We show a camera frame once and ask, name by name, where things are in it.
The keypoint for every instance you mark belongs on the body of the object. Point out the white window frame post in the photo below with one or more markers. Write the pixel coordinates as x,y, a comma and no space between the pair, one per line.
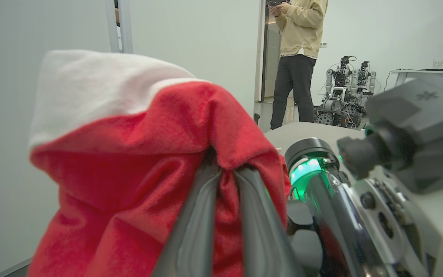
119,27

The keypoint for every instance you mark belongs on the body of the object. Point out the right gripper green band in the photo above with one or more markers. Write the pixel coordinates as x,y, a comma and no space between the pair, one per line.
360,231

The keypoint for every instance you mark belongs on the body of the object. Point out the light beige sofa seat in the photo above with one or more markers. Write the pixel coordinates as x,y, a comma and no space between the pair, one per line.
306,130

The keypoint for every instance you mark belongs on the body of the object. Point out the red and white jacket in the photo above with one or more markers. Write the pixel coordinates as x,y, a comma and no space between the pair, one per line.
129,173

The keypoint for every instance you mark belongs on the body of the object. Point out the grey metal door frame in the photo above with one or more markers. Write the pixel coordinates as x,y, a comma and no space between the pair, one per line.
263,57

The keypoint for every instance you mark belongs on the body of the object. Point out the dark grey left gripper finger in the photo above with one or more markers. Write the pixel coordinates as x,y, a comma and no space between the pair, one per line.
196,223

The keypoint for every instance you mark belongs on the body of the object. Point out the grey wheeled background robot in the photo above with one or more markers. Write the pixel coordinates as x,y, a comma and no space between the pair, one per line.
365,82
338,96

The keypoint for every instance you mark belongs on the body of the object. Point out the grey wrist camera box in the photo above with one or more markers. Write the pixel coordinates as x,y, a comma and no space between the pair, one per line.
429,115

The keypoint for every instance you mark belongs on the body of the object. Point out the black handheld controller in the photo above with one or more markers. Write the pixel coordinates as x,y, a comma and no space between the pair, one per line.
277,3

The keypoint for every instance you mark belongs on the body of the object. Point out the white table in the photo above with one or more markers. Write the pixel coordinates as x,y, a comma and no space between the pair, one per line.
429,74

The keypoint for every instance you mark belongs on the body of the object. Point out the small black bin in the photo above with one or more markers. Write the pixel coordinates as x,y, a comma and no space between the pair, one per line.
257,118

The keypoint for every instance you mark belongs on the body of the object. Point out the person in beige hoodie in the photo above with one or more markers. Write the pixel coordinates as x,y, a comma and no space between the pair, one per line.
300,30

